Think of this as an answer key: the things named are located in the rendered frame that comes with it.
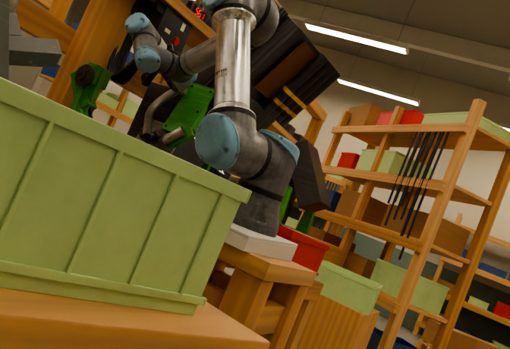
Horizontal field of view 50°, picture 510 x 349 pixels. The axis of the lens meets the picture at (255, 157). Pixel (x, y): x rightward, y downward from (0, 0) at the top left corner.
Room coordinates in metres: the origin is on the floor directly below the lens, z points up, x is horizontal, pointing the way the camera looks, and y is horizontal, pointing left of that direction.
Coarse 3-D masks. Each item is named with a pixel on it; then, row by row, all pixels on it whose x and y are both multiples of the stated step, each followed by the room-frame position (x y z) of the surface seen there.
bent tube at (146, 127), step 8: (160, 96) 1.98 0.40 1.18; (168, 96) 1.97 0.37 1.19; (152, 104) 1.97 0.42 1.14; (160, 104) 1.98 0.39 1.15; (152, 112) 1.95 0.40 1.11; (144, 120) 1.90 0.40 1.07; (152, 120) 1.91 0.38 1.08; (144, 128) 1.84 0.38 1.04; (152, 128) 1.87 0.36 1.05; (144, 136) 1.85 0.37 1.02
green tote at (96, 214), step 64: (0, 128) 0.46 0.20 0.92; (64, 128) 0.50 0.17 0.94; (0, 192) 0.47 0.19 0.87; (64, 192) 0.52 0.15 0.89; (128, 192) 0.57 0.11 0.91; (192, 192) 0.63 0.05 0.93; (0, 256) 0.49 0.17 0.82; (64, 256) 0.54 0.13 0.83; (128, 256) 0.59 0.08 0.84; (192, 256) 0.66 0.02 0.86
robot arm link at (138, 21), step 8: (136, 16) 1.68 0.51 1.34; (144, 16) 1.68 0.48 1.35; (128, 24) 1.68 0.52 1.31; (136, 24) 1.66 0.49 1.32; (144, 24) 1.67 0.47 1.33; (152, 24) 1.72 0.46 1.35; (128, 32) 1.69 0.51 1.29; (136, 32) 1.67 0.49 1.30; (152, 32) 1.69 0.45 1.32; (160, 40) 1.75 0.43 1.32
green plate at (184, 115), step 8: (192, 88) 1.98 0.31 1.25; (200, 88) 1.96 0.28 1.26; (208, 88) 1.95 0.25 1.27; (184, 96) 1.98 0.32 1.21; (192, 96) 1.96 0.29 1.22; (200, 96) 1.95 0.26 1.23; (208, 96) 1.93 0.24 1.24; (184, 104) 1.96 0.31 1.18; (192, 104) 1.94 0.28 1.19; (200, 104) 1.93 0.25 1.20; (208, 104) 1.93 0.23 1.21; (176, 112) 1.95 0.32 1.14; (184, 112) 1.94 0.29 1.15; (192, 112) 1.93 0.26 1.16; (200, 112) 1.91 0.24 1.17; (168, 120) 1.95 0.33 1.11; (176, 120) 1.94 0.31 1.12; (184, 120) 1.92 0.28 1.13; (192, 120) 1.91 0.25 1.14; (200, 120) 1.95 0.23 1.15; (168, 128) 1.93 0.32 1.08; (176, 128) 1.92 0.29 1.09; (184, 128) 1.91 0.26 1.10; (192, 128) 1.91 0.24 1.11
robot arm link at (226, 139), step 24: (216, 0) 1.33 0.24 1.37; (240, 0) 1.33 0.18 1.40; (264, 0) 1.40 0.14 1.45; (216, 24) 1.36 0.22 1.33; (240, 24) 1.33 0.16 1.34; (216, 48) 1.33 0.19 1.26; (240, 48) 1.30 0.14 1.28; (216, 72) 1.30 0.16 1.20; (240, 72) 1.28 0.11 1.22; (216, 96) 1.27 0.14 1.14; (240, 96) 1.26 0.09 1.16; (216, 120) 1.20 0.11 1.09; (240, 120) 1.22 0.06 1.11; (216, 144) 1.19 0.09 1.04; (240, 144) 1.20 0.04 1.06; (264, 144) 1.25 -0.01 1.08; (216, 168) 1.24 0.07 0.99; (240, 168) 1.24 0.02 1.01
